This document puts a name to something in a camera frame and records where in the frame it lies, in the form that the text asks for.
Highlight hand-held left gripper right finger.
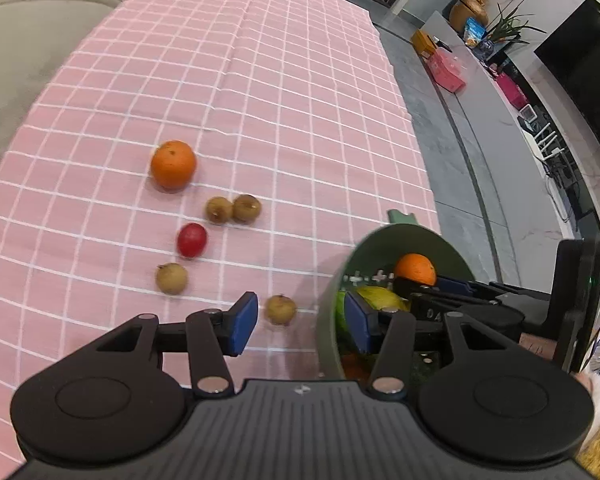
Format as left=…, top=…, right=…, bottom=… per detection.
left=344, top=291, right=568, bottom=395

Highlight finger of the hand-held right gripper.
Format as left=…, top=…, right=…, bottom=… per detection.
left=393, top=277, right=525, bottom=335
left=436, top=275, right=502, bottom=304

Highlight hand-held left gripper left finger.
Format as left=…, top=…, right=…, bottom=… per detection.
left=82, top=291, right=259, bottom=396

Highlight yellow-green pear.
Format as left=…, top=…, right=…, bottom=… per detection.
left=355, top=285, right=411, bottom=313
left=334, top=290, right=349, bottom=333

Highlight green colander bowl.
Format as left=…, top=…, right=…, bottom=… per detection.
left=316, top=209, right=476, bottom=380

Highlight brown longan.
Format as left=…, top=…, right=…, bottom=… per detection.
left=205, top=196, right=234, bottom=224
left=264, top=294, right=297, bottom=326
left=231, top=193, right=262, bottom=224
left=155, top=262, right=189, bottom=296

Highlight orange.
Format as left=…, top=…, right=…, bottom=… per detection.
left=150, top=140, right=198, bottom=191
left=342, top=352, right=376, bottom=380
left=394, top=253, right=437, bottom=287

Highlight small red tomato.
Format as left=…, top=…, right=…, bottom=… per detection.
left=176, top=222, right=209, bottom=259

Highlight white router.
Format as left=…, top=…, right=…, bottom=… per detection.
left=522, top=122, right=566, bottom=161

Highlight white marble television cabinet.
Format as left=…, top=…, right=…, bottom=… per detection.
left=422, top=10, right=600, bottom=241

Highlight red box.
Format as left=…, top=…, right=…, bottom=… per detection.
left=496, top=72, right=527, bottom=108

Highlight pink box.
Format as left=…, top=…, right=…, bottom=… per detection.
left=426, top=52, right=467, bottom=93

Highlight pink checked tablecloth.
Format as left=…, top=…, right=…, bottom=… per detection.
left=0, top=0, right=441, bottom=476

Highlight black television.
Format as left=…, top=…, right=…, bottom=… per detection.
left=533, top=0, right=600, bottom=133

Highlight orange box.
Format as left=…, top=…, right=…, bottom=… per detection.
left=411, top=30, right=438, bottom=56

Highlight blue snack bag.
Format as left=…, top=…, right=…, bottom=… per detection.
left=464, top=17, right=488, bottom=46

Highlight green potted plant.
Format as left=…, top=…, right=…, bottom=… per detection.
left=482, top=5, right=546, bottom=47

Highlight gold vase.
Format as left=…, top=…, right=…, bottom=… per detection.
left=449, top=0, right=490, bottom=31

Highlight beige sofa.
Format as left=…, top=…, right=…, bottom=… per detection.
left=0, top=0, right=181, bottom=196

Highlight black cables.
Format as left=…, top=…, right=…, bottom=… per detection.
left=545, top=160, right=586, bottom=233

